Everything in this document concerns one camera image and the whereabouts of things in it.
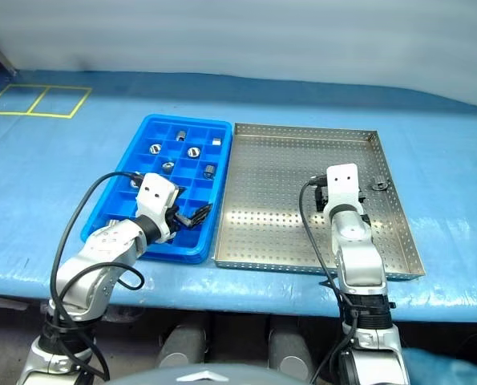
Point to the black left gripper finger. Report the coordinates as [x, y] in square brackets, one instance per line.
[194, 222]
[201, 210]

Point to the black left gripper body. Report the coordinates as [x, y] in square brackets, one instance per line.
[173, 220]

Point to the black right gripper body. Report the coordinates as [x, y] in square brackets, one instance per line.
[320, 197]

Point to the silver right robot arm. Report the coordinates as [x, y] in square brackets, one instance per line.
[354, 240]

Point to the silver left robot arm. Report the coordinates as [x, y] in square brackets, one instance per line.
[110, 240]

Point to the blue compartment plastic tray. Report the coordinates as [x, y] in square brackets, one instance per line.
[198, 240]

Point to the perforated steel tray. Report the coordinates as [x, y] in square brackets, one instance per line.
[262, 192]

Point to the dark grey rounded shape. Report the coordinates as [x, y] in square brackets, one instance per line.
[290, 349]
[182, 345]

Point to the grey rounded body with emblem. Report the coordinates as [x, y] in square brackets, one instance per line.
[206, 378]

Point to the blue crumpled sheet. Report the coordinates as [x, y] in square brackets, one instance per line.
[442, 369]

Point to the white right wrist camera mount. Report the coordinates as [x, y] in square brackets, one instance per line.
[342, 184]

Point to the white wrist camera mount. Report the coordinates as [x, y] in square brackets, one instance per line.
[342, 184]
[156, 192]

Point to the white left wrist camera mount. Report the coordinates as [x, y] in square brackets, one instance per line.
[156, 192]

